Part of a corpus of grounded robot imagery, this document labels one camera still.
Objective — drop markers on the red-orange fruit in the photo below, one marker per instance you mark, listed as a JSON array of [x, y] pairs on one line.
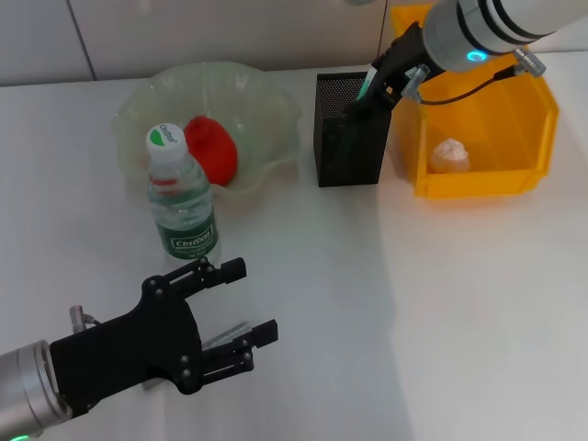
[[216, 147]]

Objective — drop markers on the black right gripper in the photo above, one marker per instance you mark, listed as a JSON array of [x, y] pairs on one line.
[[404, 59]]

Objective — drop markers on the clear green-label water bottle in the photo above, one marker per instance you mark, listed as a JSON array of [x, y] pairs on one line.
[[188, 216]]

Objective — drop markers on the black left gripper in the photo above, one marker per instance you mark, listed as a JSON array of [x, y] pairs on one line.
[[124, 349]]

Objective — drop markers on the black mesh pen holder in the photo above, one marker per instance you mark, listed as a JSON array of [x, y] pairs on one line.
[[351, 156]]

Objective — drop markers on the grey marker pen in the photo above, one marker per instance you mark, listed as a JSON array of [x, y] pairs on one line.
[[229, 333]]

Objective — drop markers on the white paper ball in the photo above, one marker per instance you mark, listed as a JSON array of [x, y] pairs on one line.
[[450, 156]]

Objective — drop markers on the orange plastic bin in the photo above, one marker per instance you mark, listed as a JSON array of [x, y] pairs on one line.
[[505, 138]]

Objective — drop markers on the green glass fruit bowl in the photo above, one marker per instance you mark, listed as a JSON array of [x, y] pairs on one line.
[[257, 115]]

